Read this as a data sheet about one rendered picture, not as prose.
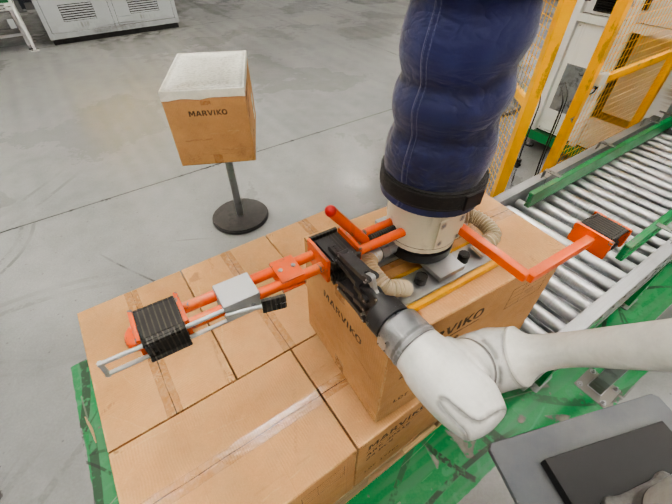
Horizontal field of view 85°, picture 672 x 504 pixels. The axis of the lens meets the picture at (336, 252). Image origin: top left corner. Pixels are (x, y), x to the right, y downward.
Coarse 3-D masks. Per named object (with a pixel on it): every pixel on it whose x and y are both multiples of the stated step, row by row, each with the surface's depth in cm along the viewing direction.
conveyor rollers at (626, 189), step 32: (640, 160) 223; (576, 192) 200; (608, 192) 197; (640, 192) 199; (544, 224) 184; (640, 224) 180; (576, 256) 167; (608, 256) 164; (640, 256) 162; (576, 288) 153; (608, 288) 151; (544, 320) 140
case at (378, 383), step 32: (512, 224) 106; (512, 256) 96; (544, 256) 97; (320, 288) 104; (480, 288) 88; (512, 288) 95; (544, 288) 110; (320, 320) 115; (352, 320) 91; (448, 320) 85; (480, 320) 97; (512, 320) 113; (352, 352) 99; (384, 352) 81; (352, 384) 110; (384, 384) 88; (384, 416) 105
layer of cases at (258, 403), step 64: (256, 256) 163; (128, 320) 138; (256, 320) 138; (128, 384) 120; (192, 384) 120; (256, 384) 120; (320, 384) 120; (128, 448) 106; (192, 448) 106; (256, 448) 106; (320, 448) 106; (384, 448) 126
